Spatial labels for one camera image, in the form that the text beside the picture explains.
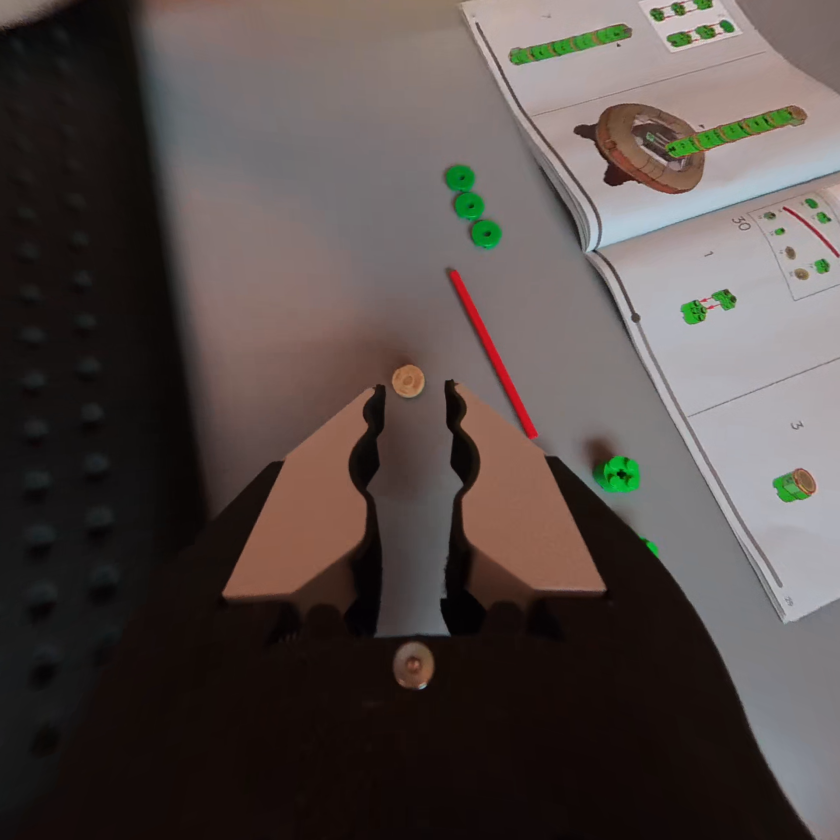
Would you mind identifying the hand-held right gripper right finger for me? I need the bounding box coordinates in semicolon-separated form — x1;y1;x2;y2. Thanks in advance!
443;378;608;613

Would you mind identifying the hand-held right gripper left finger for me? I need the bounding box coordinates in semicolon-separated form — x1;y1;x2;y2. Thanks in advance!
222;385;388;608

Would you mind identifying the grey desk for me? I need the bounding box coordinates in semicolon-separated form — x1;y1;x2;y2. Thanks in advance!
128;0;840;840

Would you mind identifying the cluster of green round bricks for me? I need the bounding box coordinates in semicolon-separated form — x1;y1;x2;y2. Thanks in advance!
592;455;660;560

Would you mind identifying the red thin rod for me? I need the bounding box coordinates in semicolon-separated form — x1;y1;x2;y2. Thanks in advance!
448;267;539;441

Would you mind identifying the instruction booklet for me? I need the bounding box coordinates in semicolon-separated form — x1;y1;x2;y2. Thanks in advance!
459;0;840;624

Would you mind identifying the black dimpled wrist rest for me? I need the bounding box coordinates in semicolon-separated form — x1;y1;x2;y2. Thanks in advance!
0;0;211;788

